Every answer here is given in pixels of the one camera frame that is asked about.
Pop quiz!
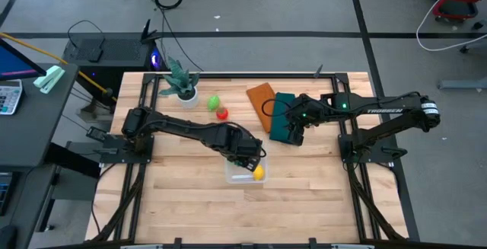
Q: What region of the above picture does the white plant pot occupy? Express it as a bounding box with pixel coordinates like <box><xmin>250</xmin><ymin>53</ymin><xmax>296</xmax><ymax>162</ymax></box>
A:
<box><xmin>177</xmin><ymin>87</ymin><xmax>199</xmax><ymax>110</ymax></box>

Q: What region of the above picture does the small black box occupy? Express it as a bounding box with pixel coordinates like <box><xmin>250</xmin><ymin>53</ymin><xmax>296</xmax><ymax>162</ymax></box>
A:
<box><xmin>87</xmin><ymin>46</ymin><xmax>105</xmax><ymax>63</ymax></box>

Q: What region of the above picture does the teal cloth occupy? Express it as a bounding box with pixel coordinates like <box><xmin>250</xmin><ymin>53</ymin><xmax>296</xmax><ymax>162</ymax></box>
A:
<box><xmin>269</xmin><ymin>91</ymin><xmax>305</xmax><ymax>142</ymax></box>

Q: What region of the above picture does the computer monitor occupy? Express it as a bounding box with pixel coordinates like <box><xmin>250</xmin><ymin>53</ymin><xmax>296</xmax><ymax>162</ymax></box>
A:
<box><xmin>0</xmin><ymin>37</ymin><xmax>47</xmax><ymax>82</ymax></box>

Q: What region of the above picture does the light green toy fruit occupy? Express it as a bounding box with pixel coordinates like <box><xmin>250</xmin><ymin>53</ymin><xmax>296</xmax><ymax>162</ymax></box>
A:
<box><xmin>206</xmin><ymin>95</ymin><xmax>221</xmax><ymax>112</ymax></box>

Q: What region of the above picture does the grey metal floor foot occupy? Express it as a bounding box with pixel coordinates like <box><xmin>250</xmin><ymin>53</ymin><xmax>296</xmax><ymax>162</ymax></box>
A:
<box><xmin>437</xmin><ymin>78</ymin><xmax>487</xmax><ymax>91</ymax></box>

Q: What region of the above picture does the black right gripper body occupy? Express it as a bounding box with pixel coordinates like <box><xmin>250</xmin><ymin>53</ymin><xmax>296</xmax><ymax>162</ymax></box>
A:
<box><xmin>285</xmin><ymin>119</ymin><xmax>307</xmax><ymax>147</ymax></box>

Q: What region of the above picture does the dark grey desk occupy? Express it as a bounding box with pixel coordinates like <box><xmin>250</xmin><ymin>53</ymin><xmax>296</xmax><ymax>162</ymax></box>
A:
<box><xmin>0</xmin><ymin>62</ymin><xmax>80</xmax><ymax>249</ymax></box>

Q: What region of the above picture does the grey desk calculator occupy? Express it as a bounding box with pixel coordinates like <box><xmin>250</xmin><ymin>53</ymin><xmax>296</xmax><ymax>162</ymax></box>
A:
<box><xmin>0</xmin><ymin>79</ymin><xmax>24</xmax><ymax>116</ymax></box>

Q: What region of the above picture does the dark keyboard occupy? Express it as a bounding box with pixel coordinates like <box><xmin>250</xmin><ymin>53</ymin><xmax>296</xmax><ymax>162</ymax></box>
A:
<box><xmin>0</xmin><ymin>172</ymin><xmax>13</xmax><ymax>216</ymax></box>

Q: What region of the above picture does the black floor cable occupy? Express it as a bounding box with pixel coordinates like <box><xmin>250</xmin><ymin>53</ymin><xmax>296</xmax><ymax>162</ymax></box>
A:
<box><xmin>144</xmin><ymin>0</ymin><xmax>205</xmax><ymax>73</ymax></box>

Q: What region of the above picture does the white floor cable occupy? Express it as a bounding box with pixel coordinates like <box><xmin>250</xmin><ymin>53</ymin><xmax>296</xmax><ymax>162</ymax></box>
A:
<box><xmin>415</xmin><ymin>0</ymin><xmax>487</xmax><ymax>52</ymax></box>

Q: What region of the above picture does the black wifi antenna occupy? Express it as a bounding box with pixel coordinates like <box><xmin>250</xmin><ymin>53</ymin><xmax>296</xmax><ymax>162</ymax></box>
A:
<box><xmin>139</xmin><ymin>18</ymin><xmax>163</xmax><ymax>45</ymax></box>

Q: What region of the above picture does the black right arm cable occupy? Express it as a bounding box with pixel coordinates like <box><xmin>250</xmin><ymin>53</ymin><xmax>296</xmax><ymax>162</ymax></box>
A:
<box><xmin>261</xmin><ymin>97</ymin><xmax>301</xmax><ymax>119</ymax></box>

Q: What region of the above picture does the mint green stapler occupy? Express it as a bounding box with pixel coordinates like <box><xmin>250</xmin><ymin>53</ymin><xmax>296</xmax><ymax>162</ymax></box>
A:
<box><xmin>33</xmin><ymin>65</ymin><xmax>66</xmax><ymax>94</ymax></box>

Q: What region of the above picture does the clear plastic tupperware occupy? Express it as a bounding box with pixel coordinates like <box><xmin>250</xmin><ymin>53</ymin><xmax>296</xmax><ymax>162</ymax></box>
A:
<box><xmin>224</xmin><ymin>153</ymin><xmax>269</xmax><ymax>184</ymax></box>

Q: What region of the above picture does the artificial green plant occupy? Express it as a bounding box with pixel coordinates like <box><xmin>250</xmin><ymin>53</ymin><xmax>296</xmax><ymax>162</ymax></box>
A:
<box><xmin>158</xmin><ymin>56</ymin><xmax>201</xmax><ymax>101</ymax></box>

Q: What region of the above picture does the yellow toy lemon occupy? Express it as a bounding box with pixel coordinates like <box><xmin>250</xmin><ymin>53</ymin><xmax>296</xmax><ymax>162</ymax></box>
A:
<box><xmin>252</xmin><ymin>164</ymin><xmax>266</xmax><ymax>182</ymax></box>

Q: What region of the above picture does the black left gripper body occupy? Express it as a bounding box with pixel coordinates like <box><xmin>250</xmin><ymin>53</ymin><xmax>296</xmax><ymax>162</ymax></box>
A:
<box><xmin>230</xmin><ymin>136</ymin><xmax>266</xmax><ymax>172</ymax></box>

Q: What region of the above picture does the black computer tower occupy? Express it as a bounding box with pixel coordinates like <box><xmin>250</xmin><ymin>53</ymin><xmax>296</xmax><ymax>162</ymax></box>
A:
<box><xmin>62</xmin><ymin>37</ymin><xmax>170</xmax><ymax>90</ymax></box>

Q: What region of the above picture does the thin black cable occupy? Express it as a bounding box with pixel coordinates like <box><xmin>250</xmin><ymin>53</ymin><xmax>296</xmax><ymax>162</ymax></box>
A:
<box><xmin>67</xmin><ymin>19</ymin><xmax>107</xmax><ymax>50</ymax></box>

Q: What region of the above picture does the yellow pole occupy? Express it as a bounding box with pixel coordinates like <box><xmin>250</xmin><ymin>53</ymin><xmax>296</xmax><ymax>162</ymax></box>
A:
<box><xmin>0</xmin><ymin>31</ymin><xmax>117</xmax><ymax>101</ymax></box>

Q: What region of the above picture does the orange cloth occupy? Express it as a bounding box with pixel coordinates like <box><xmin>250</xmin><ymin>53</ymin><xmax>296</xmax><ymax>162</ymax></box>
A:
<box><xmin>246</xmin><ymin>82</ymin><xmax>277</xmax><ymax>135</ymax></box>

